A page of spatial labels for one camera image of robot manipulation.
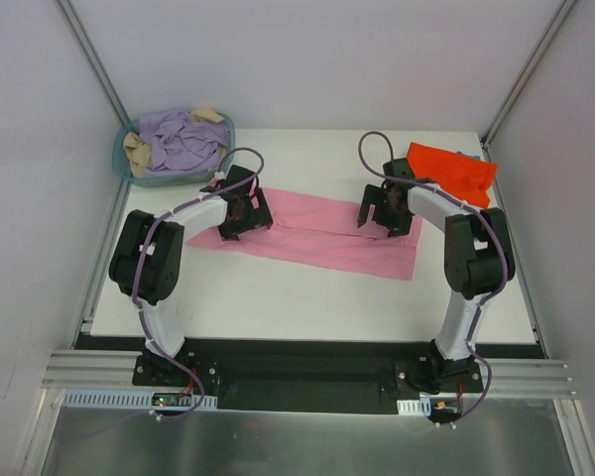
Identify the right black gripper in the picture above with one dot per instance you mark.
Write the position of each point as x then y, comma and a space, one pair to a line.
383, 213

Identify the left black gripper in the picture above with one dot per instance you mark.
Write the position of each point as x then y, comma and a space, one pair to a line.
251, 218

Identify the pink t shirt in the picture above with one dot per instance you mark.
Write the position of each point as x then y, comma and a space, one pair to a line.
322, 232

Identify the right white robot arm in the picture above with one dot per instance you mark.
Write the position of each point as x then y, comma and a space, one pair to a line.
477, 253

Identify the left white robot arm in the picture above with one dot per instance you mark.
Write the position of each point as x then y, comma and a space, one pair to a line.
146, 262

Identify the orange folded t shirt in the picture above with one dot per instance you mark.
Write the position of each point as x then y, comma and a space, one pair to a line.
462, 177

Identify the teal laundry basket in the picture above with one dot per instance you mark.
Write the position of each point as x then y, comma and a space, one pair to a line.
121, 167

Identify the teal folded t shirt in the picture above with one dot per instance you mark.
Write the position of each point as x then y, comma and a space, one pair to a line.
474, 157

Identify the purple t shirt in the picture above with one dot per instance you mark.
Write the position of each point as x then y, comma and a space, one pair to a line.
181, 146

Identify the beige t shirt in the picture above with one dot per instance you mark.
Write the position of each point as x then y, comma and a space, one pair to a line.
138, 153

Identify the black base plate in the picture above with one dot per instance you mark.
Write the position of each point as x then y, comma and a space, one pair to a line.
280, 375

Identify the right white cable duct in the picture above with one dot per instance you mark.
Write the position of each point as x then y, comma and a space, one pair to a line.
414, 408

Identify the white cable duct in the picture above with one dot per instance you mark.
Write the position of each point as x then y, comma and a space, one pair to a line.
414, 408
136, 400

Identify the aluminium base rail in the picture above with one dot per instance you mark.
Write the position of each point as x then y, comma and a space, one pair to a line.
511, 378

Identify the left white cable duct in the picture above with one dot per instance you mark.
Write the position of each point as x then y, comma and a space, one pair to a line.
136, 400

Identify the left aluminium frame post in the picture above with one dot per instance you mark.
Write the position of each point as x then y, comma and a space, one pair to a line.
78, 31

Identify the aluminium frame post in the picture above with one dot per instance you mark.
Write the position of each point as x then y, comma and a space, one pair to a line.
78, 31
546, 39

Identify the right aluminium frame post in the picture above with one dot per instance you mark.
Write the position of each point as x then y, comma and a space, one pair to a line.
546, 39

